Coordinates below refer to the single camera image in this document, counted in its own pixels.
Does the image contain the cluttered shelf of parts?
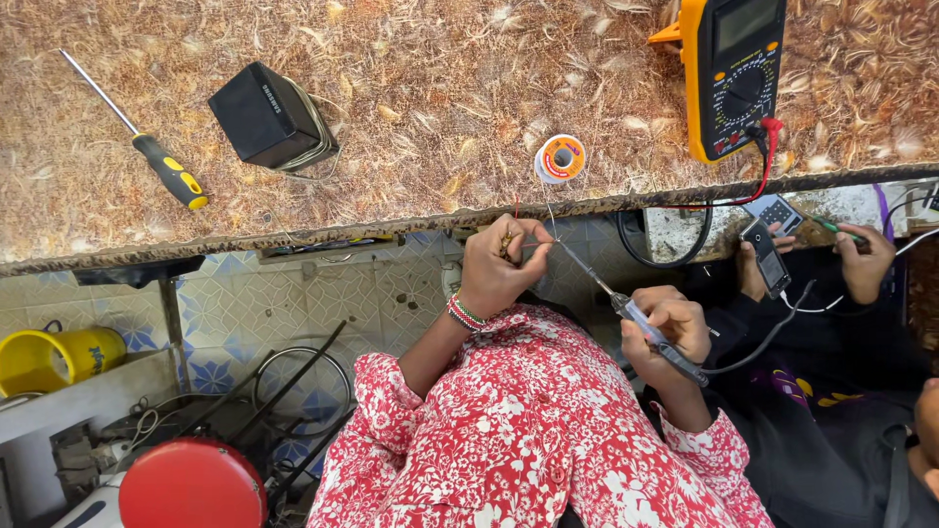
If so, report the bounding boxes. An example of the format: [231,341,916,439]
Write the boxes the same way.
[0,346,184,528]

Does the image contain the thin solder wire strand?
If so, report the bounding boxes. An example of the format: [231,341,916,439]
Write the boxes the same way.
[541,179,560,242]

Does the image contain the solder wire spool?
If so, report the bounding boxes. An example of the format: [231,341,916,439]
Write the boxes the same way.
[533,133,588,186]

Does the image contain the red round dome lid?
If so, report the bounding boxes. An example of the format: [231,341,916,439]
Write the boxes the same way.
[118,437,269,528]

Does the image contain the beaded striped bracelet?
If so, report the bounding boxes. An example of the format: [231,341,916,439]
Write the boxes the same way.
[446,293,487,333]

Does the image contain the black speaker box with wire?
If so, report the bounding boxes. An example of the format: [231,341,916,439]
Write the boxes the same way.
[207,61,340,176]

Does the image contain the yellow black multimeter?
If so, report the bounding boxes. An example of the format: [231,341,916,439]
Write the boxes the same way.
[648,0,788,164]

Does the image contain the coiled black wire ring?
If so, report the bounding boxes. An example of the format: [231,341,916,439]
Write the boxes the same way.
[251,345,355,441]

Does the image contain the black metal table frame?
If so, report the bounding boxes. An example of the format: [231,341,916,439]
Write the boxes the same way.
[72,254,208,393]

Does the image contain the person's right hand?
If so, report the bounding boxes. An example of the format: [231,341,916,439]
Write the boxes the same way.
[621,285,713,394]

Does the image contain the grey soldering iron cable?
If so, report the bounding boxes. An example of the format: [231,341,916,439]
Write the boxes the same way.
[700,279,817,377]

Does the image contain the green handled screwdriver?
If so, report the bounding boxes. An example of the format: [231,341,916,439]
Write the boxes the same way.
[803,211,871,247]

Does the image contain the black mobile phone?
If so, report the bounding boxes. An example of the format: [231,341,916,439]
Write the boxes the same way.
[738,217,792,301]

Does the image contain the white cable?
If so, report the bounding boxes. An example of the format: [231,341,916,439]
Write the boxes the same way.
[778,227,939,315]

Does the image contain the grey keypad phone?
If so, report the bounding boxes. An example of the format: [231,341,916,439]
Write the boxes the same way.
[741,193,806,238]

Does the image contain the red multimeter probe lead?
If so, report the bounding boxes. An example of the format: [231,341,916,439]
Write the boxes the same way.
[660,117,785,211]

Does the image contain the yellow plastic mug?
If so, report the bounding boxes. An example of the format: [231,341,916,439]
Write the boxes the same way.
[0,321,128,399]

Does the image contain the purple strap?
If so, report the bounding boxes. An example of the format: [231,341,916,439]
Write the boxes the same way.
[872,182,894,244]

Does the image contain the yellow black handled screwdriver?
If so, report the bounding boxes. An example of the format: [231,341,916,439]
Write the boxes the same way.
[59,48,210,212]

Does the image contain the black multimeter probe lead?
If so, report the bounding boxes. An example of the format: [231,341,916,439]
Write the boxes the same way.
[615,126,769,270]

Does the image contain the person's left hand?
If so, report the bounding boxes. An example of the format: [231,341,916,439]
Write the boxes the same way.
[458,213,556,321]

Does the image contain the red floral shirt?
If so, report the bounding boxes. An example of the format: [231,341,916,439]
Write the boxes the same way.
[307,302,776,528]

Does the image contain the grey soldering iron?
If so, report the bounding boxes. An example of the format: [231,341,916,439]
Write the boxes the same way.
[553,238,711,389]

